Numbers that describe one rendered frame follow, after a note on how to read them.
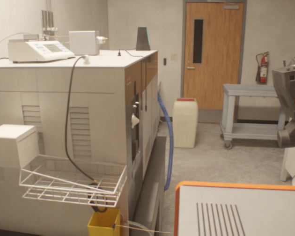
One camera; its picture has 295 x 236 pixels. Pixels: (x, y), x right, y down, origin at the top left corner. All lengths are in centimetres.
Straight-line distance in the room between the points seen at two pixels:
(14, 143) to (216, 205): 60
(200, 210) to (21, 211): 80
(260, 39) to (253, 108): 123
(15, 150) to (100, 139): 27
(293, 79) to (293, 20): 361
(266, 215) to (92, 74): 64
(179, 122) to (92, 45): 250
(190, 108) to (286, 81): 225
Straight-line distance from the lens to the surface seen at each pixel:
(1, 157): 93
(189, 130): 378
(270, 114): 526
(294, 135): 174
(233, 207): 71
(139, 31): 192
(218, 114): 506
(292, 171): 304
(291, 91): 160
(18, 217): 127
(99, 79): 88
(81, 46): 145
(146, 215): 130
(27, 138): 92
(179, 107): 368
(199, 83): 490
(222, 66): 490
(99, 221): 108
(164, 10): 485
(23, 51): 112
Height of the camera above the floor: 153
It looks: 17 degrees down
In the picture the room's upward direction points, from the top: straight up
